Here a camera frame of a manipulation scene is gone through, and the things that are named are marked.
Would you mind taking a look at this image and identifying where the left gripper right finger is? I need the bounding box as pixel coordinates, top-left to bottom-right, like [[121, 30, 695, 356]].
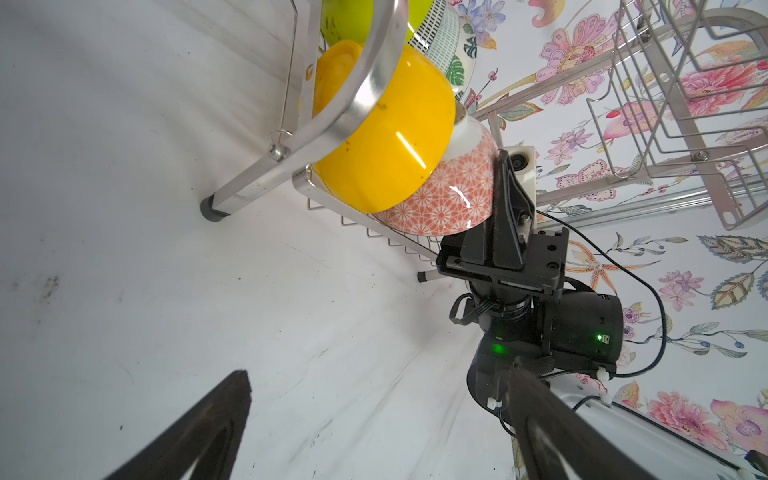
[[509, 369, 652, 479]]

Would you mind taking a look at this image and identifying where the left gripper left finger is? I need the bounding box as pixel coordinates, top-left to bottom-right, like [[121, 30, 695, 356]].
[[108, 370, 251, 479]]

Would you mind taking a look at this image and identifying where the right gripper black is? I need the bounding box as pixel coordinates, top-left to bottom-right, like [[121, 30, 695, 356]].
[[437, 149, 569, 297]]

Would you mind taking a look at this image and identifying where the black white floral bowl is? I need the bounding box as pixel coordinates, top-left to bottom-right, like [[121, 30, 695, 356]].
[[373, 116, 498, 237]]

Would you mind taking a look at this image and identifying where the yellow bowl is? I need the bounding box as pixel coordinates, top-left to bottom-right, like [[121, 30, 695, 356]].
[[312, 45, 455, 214]]

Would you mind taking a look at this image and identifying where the green leaf pattern bowl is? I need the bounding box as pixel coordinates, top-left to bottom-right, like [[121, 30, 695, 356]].
[[445, 20, 479, 101]]

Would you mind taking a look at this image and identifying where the steel wire dish rack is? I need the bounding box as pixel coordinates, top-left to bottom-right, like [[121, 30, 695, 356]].
[[200, 1, 767, 262]]

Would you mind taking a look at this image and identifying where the pale teal glass bowl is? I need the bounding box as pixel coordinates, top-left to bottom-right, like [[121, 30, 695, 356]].
[[408, 0, 461, 74]]

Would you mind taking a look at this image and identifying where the lime green bowl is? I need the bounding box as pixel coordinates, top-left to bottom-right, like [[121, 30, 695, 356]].
[[320, 0, 433, 46]]

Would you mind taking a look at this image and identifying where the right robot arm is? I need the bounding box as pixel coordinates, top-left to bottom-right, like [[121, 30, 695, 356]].
[[436, 151, 767, 479]]

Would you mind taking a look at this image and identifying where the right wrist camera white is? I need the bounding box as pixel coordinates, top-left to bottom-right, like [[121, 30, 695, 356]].
[[506, 145, 537, 207]]

